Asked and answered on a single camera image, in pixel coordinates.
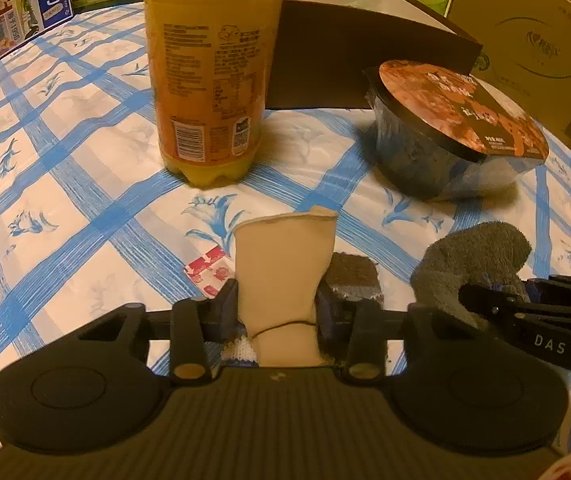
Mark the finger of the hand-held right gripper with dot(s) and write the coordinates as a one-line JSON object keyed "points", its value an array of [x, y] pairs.
{"points": [[490, 300], [565, 282]]}

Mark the large cardboard box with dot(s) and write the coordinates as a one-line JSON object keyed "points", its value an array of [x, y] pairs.
{"points": [[530, 30]]}

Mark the red and white small packet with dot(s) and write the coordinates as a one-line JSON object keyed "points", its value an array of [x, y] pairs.
{"points": [[210, 270]]}

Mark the dark brown open box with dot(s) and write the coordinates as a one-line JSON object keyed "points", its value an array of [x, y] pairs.
{"points": [[325, 55]]}

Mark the orange juice bottle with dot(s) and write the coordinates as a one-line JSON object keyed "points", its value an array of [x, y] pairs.
{"points": [[210, 85]]}

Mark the dark grey fuzzy sock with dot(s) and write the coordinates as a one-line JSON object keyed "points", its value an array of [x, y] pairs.
{"points": [[465, 255]]}

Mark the blue checked tablecloth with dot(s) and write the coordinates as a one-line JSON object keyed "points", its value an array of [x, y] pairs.
{"points": [[65, 185]]}

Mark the brown striped fuzzy sock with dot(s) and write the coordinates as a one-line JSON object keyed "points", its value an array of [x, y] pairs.
{"points": [[353, 275]]}

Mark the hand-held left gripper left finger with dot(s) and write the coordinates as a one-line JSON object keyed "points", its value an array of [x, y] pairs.
{"points": [[226, 310]]}

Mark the beige sock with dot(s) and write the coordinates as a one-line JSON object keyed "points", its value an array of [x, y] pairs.
{"points": [[280, 270]]}

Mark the instant noodle bowl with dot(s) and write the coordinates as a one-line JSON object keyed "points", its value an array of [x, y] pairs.
{"points": [[440, 110]]}

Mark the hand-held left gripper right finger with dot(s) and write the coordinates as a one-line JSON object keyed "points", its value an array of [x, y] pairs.
{"points": [[325, 310]]}

